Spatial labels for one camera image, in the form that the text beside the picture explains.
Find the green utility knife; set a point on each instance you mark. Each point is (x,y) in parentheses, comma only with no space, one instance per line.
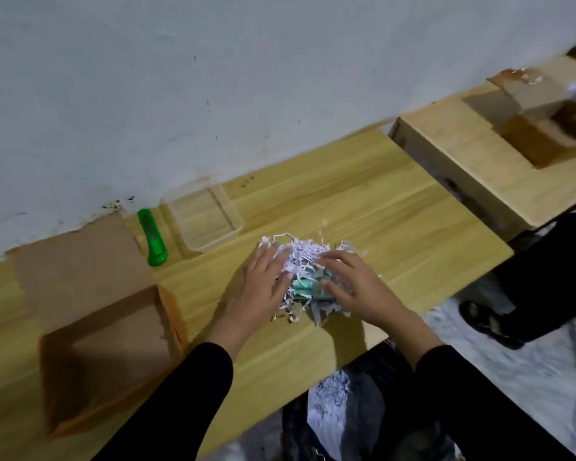
(154,240)

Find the person's left fingers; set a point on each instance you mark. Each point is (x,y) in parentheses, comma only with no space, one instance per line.
(268,261)

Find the brown cardboard box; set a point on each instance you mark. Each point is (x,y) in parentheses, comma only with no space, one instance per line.
(533,124)
(101,321)

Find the black plastic bag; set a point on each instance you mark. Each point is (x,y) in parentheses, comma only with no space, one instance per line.
(393,417)

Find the person's left forearm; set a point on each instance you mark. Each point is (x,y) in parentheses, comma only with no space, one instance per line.
(182,398)

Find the person's left hand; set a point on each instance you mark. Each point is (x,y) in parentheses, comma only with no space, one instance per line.
(257,295)

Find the person's right fingers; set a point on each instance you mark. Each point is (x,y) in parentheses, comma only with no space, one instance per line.
(337,266)

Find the clear plastic container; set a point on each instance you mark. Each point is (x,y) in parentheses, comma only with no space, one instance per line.
(204,218)

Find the person's right forearm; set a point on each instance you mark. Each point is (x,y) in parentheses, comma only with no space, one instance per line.
(465,398)

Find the person's right hand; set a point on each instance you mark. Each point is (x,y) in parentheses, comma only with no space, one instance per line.
(365,292)

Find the teal plastic item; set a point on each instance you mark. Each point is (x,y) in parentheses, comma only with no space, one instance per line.
(306,286)

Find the shredded paper in bag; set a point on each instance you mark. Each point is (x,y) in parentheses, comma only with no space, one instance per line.
(329,398)

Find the light wooden table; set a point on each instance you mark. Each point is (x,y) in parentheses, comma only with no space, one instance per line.
(475,158)

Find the white shredded paper pile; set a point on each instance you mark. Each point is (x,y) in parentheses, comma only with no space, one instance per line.
(301,256)

